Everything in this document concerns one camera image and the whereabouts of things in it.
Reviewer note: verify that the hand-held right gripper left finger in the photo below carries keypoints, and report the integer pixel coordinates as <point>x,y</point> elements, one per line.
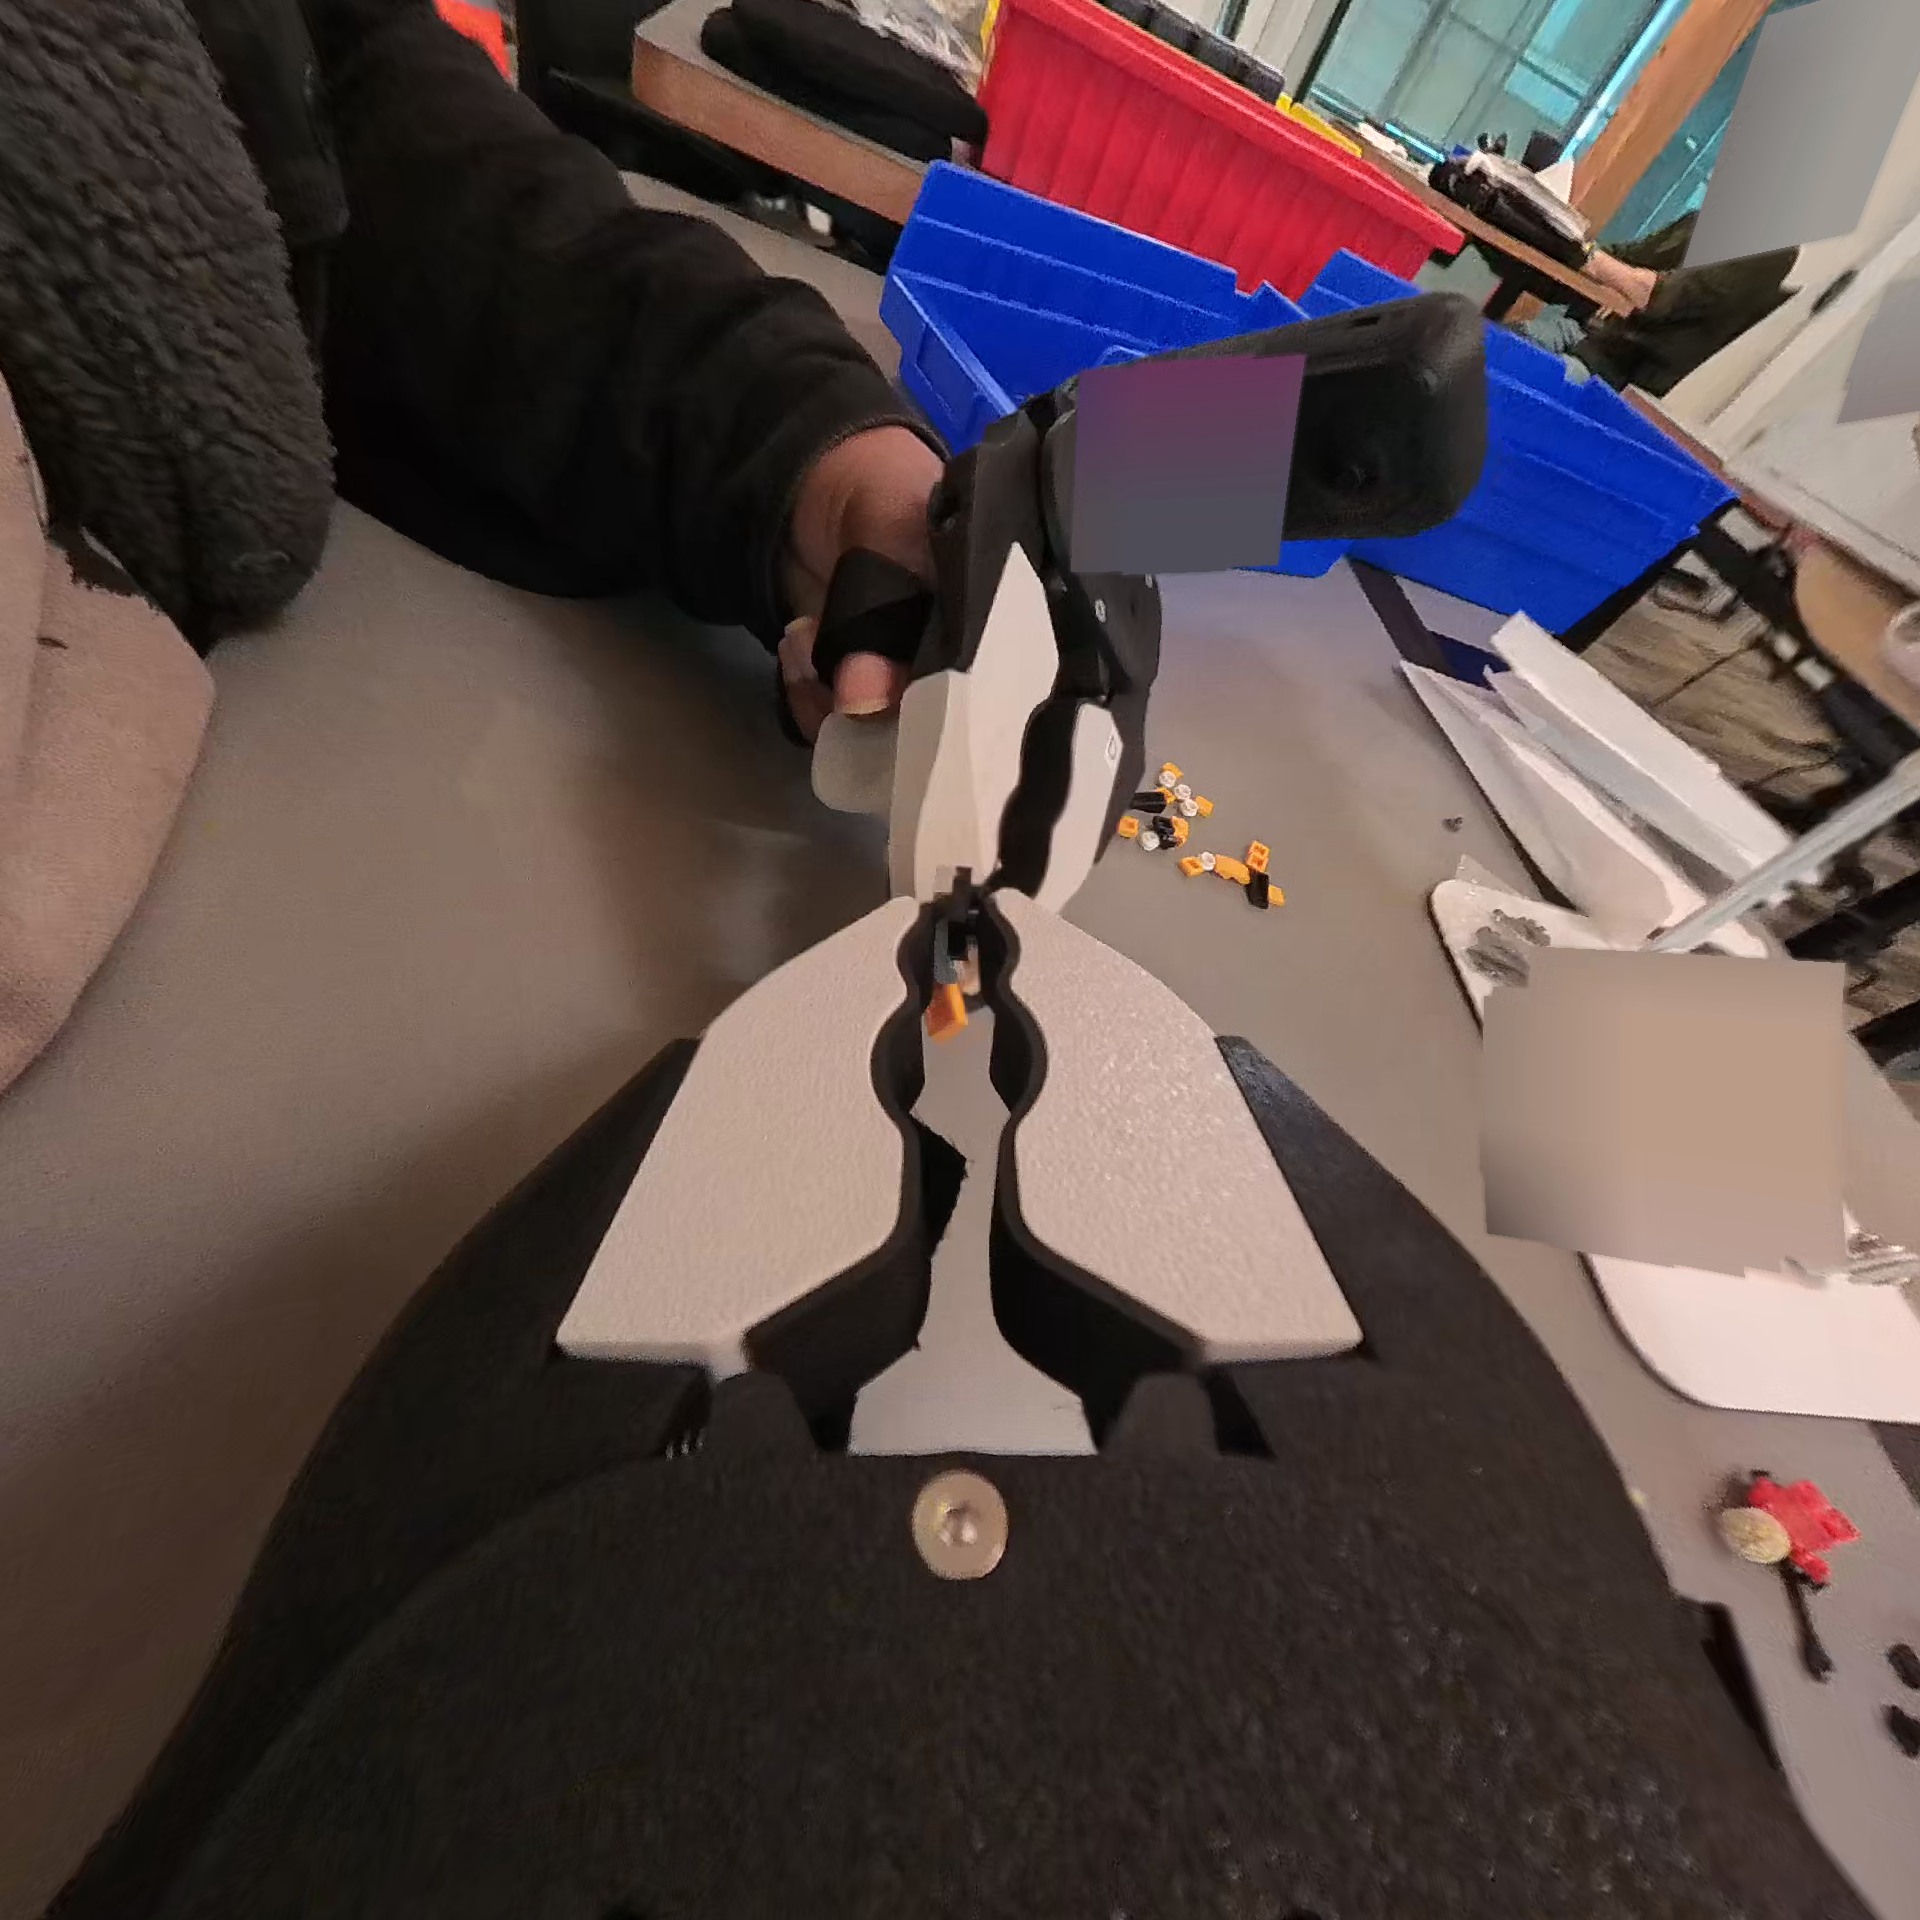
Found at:
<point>750,1172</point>

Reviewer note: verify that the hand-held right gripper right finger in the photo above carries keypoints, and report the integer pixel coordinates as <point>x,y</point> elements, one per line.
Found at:
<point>1170,1172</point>

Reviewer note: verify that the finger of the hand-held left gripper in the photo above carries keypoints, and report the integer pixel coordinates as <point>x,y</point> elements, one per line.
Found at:
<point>1088,811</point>
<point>967,751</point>

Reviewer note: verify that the pile of small lego pieces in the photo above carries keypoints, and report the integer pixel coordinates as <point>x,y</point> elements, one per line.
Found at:
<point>1184,827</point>

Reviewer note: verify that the small lego subassembly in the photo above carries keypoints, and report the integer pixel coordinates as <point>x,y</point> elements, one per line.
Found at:
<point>949,1008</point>

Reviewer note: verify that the person's left forearm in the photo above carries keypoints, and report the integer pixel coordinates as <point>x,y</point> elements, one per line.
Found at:
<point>569,330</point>

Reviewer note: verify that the pile of black lego parts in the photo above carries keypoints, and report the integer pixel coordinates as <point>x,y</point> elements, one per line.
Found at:
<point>1507,944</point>

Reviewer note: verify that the red and tan lego figure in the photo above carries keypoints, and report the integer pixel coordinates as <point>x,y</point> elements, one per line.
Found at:
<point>1799,1517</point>

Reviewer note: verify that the long black lego piece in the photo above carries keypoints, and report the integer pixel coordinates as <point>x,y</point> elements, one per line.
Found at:
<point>1904,1664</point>

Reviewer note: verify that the black lego plate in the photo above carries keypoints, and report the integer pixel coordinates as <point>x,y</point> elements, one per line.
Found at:
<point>1904,1728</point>

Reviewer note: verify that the person's left hand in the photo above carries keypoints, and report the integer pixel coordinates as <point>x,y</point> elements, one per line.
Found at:
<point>856,504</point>

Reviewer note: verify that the blue plastic storage bin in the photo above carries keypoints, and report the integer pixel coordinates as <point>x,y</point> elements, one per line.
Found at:
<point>1019,285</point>
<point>1575,480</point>

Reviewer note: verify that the red plastic storage bin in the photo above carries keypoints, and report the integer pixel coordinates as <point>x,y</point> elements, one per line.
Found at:
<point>1170,135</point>

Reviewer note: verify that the white paper bag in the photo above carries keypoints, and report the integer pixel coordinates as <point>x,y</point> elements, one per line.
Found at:
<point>1635,751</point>
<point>1559,840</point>

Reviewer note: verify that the black bag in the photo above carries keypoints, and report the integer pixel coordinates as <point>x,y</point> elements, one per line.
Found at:
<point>840,67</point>

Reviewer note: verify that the wooden table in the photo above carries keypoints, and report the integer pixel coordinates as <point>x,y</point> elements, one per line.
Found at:
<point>750,114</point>

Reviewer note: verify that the beige sweatshirt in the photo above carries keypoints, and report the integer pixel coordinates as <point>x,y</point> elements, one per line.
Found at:
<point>75,781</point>

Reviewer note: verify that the orange traffic cone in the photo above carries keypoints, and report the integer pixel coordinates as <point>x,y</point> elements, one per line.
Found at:
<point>469,28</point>

